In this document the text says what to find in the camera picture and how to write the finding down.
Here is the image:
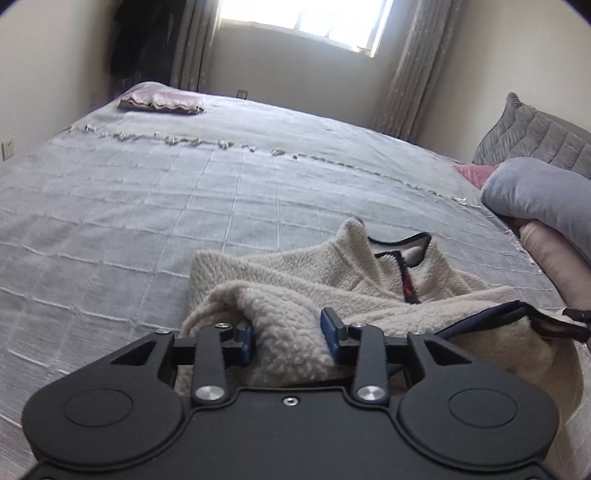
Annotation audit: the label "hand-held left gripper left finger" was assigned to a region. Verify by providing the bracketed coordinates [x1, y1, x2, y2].
[111, 323, 256, 407]

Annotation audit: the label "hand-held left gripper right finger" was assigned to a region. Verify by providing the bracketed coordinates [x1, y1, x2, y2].
[320, 307, 465, 407]

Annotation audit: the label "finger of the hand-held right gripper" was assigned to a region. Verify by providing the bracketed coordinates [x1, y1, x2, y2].
[561, 307, 591, 343]

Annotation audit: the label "cream fleece zip jacket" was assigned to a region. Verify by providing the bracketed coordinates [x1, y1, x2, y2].
[178, 217, 587, 416]

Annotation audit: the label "dark hanging clothes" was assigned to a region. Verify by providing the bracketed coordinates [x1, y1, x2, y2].
[110, 0, 185, 86]

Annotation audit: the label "beige pillow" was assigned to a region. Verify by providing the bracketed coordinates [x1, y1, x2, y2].
[519, 220, 591, 315]

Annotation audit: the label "light blue pillow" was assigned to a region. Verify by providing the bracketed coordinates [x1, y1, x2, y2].
[480, 157, 591, 252]

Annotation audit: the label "grey checked bed blanket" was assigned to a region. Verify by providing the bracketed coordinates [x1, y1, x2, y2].
[0, 82, 591, 462]

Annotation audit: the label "dark pink pillow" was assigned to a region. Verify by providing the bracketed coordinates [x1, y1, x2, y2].
[454, 163, 503, 190]

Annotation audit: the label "grey quilted pillow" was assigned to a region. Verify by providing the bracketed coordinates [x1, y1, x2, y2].
[472, 92, 591, 180]

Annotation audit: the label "folded pink patterned cloth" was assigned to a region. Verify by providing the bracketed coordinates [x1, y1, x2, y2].
[117, 88, 206, 116]

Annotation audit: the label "beige patterned curtain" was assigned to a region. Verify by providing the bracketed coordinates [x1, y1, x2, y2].
[372, 0, 462, 141]
[171, 0, 222, 92]

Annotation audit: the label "window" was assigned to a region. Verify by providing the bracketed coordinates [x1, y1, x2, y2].
[218, 0, 393, 55]

